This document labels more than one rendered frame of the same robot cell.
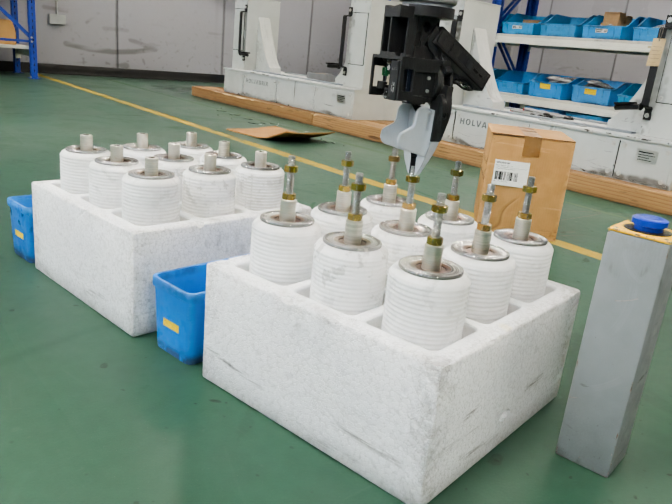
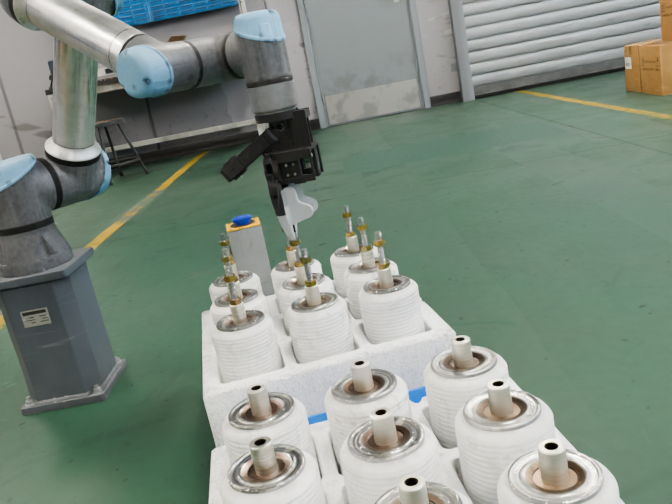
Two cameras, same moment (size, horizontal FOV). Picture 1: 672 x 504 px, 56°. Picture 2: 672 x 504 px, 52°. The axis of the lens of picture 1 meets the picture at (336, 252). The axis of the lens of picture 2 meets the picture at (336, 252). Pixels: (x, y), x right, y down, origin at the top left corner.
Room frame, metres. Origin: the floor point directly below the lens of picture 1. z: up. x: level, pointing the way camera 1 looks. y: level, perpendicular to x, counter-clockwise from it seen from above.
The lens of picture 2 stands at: (1.66, 0.72, 0.61)
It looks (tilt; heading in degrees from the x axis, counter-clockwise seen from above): 16 degrees down; 222
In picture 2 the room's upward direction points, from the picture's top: 11 degrees counter-clockwise
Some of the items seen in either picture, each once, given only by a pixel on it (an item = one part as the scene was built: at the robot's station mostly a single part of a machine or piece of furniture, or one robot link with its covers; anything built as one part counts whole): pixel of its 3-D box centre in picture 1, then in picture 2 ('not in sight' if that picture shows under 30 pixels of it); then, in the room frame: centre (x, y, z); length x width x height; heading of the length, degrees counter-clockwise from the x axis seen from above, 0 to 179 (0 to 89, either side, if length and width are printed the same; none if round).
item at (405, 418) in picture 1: (391, 333); (321, 366); (0.86, -0.09, 0.09); 0.39 x 0.39 x 0.18; 51
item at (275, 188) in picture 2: not in sight; (277, 188); (0.89, -0.09, 0.42); 0.05 x 0.02 x 0.09; 30
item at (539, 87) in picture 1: (559, 87); not in sight; (6.19, -1.92, 0.36); 0.50 x 0.38 x 0.21; 131
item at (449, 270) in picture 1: (430, 268); (353, 250); (0.70, -0.11, 0.25); 0.08 x 0.08 x 0.01
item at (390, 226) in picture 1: (405, 229); (303, 282); (0.86, -0.09, 0.25); 0.08 x 0.08 x 0.01
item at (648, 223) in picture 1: (648, 225); (242, 221); (0.74, -0.37, 0.32); 0.04 x 0.04 x 0.02
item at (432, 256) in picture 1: (432, 257); (352, 244); (0.70, -0.11, 0.26); 0.02 x 0.02 x 0.03
